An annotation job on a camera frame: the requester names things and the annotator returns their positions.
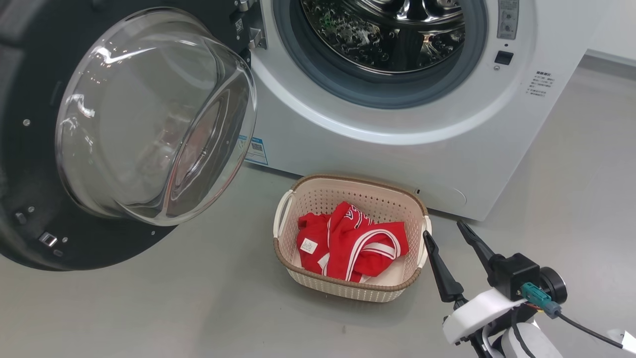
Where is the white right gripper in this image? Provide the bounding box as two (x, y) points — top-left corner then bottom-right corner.
(423, 220), (568, 345)

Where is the red garment with white stripes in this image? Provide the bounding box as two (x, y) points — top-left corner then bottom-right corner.
(297, 201), (409, 283)

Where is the black glass washing machine door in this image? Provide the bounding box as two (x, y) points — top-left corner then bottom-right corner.
(0, 0), (259, 271)

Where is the cream perforated laundry basket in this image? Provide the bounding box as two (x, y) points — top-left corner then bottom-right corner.
(272, 174), (433, 303)

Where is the white front-load washing machine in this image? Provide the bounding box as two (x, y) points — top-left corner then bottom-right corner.
(234, 0), (609, 222)

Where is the blue energy label sticker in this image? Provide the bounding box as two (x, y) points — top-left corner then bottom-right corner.
(238, 135), (269, 166)

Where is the right cable with teal connector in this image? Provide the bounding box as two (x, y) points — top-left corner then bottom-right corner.
(521, 282), (626, 350)

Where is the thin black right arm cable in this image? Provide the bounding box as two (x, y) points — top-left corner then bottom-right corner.
(511, 323), (538, 358)

